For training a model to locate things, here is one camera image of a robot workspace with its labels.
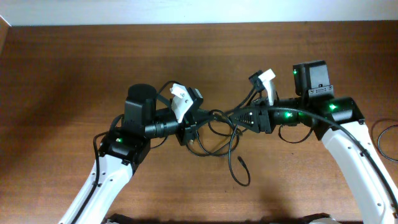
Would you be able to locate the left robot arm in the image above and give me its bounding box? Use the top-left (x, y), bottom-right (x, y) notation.
top-left (60, 83), bottom-right (213, 223)

